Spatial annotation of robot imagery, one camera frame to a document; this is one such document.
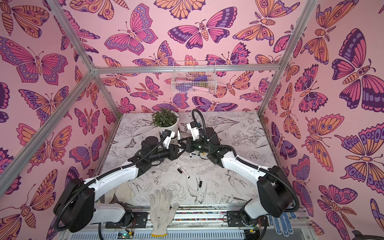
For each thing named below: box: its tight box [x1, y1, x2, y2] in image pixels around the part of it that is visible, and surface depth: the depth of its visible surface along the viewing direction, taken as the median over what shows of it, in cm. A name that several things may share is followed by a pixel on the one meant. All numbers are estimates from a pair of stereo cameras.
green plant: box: [151, 108, 179, 128], surface depth 97 cm
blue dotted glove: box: [267, 211, 297, 237], surface depth 73 cm
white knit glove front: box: [149, 188, 179, 238], surface depth 78 cm
